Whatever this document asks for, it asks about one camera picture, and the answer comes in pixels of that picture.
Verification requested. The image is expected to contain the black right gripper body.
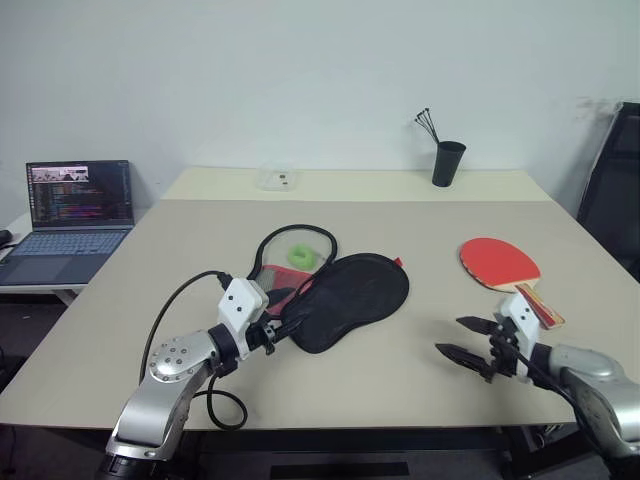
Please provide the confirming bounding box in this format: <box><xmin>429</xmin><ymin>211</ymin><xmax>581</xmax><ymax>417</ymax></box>
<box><xmin>482</xmin><ymin>314</ymin><xmax>522</xmax><ymax>385</ymax></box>

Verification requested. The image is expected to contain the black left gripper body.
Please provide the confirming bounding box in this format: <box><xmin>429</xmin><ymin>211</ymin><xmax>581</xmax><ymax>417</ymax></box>
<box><xmin>245</xmin><ymin>287</ymin><xmax>285</xmax><ymax>357</ymax></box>

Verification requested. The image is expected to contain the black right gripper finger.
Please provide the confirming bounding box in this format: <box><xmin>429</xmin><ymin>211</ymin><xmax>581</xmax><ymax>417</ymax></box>
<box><xmin>434</xmin><ymin>342</ymin><xmax>490</xmax><ymax>379</ymax></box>
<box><xmin>455</xmin><ymin>315</ymin><xmax>501</xmax><ymax>335</ymax></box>

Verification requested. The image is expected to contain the red table tennis paddle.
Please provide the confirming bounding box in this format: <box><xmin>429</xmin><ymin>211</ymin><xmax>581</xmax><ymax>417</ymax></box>
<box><xmin>457</xmin><ymin>236</ymin><xmax>566</xmax><ymax>331</ymax></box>

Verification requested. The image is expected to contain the green zipper pull ring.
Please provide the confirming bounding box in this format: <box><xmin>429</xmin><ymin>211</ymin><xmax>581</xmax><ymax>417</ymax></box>
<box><xmin>286</xmin><ymin>243</ymin><xmax>321</xmax><ymax>271</ymax></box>

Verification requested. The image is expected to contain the black and red paddle case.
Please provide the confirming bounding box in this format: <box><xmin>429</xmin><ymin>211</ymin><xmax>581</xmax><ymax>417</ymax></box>
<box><xmin>248</xmin><ymin>224</ymin><xmax>411</xmax><ymax>355</ymax></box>

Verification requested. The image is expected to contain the black table base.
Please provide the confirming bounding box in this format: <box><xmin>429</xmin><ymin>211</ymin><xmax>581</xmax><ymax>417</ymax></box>
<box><xmin>179</xmin><ymin>424</ymin><xmax>581</xmax><ymax>480</ymax></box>

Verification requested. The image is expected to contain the clear plastic box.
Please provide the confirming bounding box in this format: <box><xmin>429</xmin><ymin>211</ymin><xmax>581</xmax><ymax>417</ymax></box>
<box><xmin>257</xmin><ymin>168</ymin><xmax>300</xmax><ymax>192</ymax></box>

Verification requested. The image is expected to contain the black plastic cup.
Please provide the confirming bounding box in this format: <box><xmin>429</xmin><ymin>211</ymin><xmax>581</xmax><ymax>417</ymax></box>
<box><xmin>431</xmin><ymin>140</ymin><xmax>468</xmax><ymax>189</ymax></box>

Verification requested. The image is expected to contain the black office chair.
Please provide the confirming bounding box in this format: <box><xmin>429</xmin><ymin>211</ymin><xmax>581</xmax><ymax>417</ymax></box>
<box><xmin>575</xmin><ymin>101</ymin><xmax>640</xmax><ymax>281</ymax></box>

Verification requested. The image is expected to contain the grey open laptop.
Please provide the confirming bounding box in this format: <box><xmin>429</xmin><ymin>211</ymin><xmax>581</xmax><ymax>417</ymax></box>
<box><xmin>0</xmin><ymin>159</ymin><xmax>136</xmax><ymax>287</ymax></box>

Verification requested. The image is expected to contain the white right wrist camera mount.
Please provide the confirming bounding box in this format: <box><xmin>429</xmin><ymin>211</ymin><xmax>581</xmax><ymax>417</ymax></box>
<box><xmin>494</xmin><ymin>293</ymin><xmax>540</xmax><ymax>384</ymax></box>

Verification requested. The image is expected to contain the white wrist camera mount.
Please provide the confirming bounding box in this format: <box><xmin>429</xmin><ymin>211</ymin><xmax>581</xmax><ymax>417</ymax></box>
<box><xmin>217</xmin><ymin>277</ymin><xmax>269</xmax><ymax>360</ymax></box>
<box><xmin>494</xmin><ymin>293</ymin><xmax>540</xmax><ymax>384</ymax></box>

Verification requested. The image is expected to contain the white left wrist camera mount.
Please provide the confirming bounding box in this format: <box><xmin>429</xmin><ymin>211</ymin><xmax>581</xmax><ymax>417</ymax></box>
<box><xmin>217</xmin><ymin>277</ymin><xmax>269</xmax><ymax>360</ymax></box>

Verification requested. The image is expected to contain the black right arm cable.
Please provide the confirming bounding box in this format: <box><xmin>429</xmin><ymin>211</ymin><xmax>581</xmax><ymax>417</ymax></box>
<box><xmin>517</xmin><ymin>349</ymin><xmax>589</xmax><ymax>431</ymax></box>

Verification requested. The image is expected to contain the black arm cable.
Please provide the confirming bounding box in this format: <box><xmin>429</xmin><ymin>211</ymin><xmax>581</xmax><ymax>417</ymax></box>
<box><xmin>517</xmin><ymin>349</ymin><xmax>589</xmax><ymax>431</ymax></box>
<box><xmin>139</xmin><ymin>270</ymin><xmax>249</xmax><ymax>430</ymax></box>

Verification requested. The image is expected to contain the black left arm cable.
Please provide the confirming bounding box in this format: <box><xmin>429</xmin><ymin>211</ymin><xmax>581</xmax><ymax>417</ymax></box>
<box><xmin>139</xmin><ymin>270</ymin><xmax>249</xmax><ymax>430</ymax></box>

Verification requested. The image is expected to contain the black cable tie bundle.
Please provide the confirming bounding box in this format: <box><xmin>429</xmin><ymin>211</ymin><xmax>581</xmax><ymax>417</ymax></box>
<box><xmin>413</xmin><ymin>105</ymin><xmax>442</xmax><ymax>146</ymax></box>

